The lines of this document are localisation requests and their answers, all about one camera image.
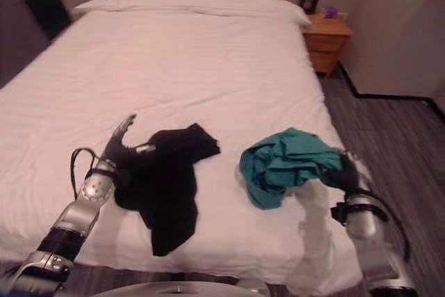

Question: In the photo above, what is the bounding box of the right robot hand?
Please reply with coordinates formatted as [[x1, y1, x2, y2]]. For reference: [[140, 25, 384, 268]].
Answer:
[[325, 149, 362, 193]]

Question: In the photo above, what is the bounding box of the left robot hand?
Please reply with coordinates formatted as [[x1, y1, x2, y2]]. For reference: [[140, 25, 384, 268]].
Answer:
[[102, 113, 156, 175]]

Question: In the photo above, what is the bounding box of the teal garment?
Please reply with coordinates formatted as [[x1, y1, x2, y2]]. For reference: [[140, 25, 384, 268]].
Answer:
[[238, 127, 348, 210]]

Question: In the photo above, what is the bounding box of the black garment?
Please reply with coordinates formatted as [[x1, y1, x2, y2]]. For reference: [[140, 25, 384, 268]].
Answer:
[[113, 122, 222, 257]]

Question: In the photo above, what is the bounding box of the white bed duvet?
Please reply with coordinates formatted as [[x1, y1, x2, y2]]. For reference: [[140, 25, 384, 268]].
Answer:
[[0, 0, 364, 286]]

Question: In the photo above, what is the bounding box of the wooden nightstand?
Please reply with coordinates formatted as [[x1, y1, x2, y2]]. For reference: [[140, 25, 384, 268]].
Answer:
[[301, 13, 353, 79]]

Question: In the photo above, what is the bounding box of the silver robot body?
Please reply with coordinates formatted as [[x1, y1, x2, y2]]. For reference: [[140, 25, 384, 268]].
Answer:
[[86, 280, 272, 297]]

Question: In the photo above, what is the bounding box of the dark wardrobe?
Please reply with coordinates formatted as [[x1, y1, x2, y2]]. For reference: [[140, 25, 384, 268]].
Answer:
[[0, 0, 72, 88]]

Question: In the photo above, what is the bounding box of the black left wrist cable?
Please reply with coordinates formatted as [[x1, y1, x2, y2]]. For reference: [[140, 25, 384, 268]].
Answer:
[[70, 147, 105, 200]]

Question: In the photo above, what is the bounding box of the black picture frame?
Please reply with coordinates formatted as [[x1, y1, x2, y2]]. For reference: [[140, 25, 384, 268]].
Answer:
[[299, 0, 321, 15]]

